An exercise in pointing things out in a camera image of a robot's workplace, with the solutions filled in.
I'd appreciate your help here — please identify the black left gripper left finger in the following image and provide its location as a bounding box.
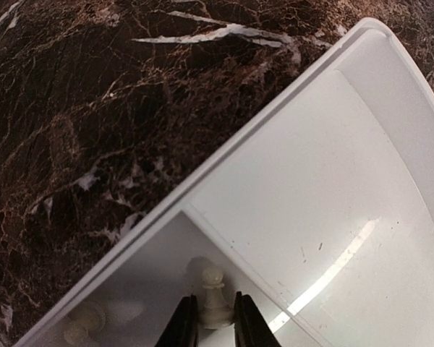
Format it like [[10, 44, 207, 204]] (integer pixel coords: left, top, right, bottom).
[[155, 295, 199, 347]]

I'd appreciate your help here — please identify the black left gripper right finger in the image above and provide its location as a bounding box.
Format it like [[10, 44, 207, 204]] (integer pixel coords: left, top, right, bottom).
[[234, 291, 281, 347]]

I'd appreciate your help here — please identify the white plastic parts tray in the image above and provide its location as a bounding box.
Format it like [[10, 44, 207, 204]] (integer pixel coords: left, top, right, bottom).
[[19, 18, 434, 346]]

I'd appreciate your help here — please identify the pile of white chess pieces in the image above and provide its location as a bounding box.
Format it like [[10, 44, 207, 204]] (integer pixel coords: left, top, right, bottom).
[[63, 301, 106, 347]]

